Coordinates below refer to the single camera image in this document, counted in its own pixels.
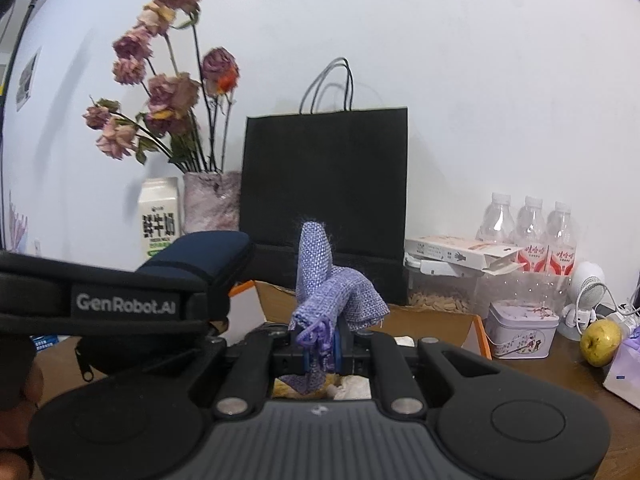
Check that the clear water bottle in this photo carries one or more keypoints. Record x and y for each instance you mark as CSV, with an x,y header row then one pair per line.
x,y
495,220
531,230
561,240

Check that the purple wall sticker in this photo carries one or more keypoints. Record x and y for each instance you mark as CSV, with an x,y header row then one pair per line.
x,y
17,225

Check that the purple mottled vase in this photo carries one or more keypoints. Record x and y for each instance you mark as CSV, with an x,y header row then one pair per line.
x,y
210,205

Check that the small white fan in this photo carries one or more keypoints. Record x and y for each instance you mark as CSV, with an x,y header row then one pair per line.
x,y
587,280

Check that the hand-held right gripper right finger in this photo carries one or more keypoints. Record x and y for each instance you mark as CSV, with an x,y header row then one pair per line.
x,y
338,352

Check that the white yellow plush toy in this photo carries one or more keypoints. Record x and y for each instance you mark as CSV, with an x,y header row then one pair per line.
x,y
285,389

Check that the white green milk carton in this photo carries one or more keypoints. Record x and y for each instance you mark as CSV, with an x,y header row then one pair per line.
x,y
157,220

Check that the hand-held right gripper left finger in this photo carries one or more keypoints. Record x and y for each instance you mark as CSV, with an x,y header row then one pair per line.
x,y
287,360

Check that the white printed tin box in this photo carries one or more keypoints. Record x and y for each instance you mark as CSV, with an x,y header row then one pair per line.
x,y
520,335

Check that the white cloth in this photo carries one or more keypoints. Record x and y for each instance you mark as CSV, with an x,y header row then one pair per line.
x,y
355,389

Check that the red cardboard box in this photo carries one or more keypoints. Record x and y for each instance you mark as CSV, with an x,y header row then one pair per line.
x,y
430,325

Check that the wall poster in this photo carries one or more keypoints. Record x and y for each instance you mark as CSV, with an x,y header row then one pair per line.
x,y
27,80

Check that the navy zip pouch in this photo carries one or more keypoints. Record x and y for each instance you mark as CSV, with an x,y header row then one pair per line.
x,y
200,255

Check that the blue printed bag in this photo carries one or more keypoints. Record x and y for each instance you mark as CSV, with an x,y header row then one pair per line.
x,y
47,342

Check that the black paper bag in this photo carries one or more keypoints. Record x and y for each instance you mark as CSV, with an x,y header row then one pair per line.
x,y
325,170

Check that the person's left hand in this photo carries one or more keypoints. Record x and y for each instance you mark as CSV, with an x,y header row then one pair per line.
x,y
34,387

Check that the clear plastic container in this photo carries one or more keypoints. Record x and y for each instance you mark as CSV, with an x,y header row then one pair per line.
x,y
440,295

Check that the white flat carton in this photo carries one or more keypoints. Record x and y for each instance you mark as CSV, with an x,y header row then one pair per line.
x,y
440,250

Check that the purple tissue pack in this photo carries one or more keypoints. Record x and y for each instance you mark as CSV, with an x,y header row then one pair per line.
x,y
625,375

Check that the dried pink flower bouquet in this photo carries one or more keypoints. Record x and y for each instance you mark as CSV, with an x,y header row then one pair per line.
x,y
170,90

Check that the green apple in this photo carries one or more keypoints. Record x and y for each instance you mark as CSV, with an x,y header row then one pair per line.
x,y
600,342

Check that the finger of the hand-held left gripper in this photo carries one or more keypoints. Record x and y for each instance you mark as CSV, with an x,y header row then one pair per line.
x,y
220,310

